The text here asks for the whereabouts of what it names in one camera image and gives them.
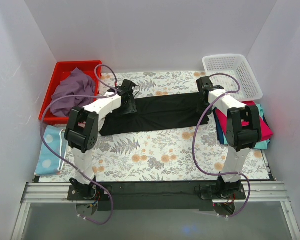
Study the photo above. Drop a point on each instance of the white perforated plastic basket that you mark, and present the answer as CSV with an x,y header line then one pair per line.
x,y
237,66

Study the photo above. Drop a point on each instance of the floral patterned table mat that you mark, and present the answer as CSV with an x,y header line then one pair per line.
x,y
184,154

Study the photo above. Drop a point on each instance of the teal folded t shirt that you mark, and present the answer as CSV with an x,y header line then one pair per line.
x,y
263,145

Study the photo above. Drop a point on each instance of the aluminium mounting rail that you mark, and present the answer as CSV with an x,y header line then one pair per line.
x,y
258,191

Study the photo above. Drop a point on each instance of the black t shirt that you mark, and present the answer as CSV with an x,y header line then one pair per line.
x,y
154,114

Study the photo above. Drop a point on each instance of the purple crumpled t shirt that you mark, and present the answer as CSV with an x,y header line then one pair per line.
x,y
77,83

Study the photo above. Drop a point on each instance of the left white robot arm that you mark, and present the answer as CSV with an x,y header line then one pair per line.
x,y
83,128

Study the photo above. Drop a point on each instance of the light blue dotted cloth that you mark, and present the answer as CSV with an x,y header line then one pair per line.
x,y
48,163

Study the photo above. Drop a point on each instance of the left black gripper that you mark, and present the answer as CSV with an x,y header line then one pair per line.
x,y
129,107

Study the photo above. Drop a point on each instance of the magenta folded t shirt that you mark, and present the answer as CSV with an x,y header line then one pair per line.
x,y
265,125

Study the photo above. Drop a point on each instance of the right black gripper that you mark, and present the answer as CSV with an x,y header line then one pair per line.
x,y
203,104

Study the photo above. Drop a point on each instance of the red plastic bin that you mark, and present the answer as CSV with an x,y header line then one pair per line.
x,y
61,71

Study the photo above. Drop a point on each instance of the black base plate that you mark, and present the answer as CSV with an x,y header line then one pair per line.
x,y
164,195

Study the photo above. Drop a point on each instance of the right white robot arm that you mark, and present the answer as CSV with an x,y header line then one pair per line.
x,y
243,132

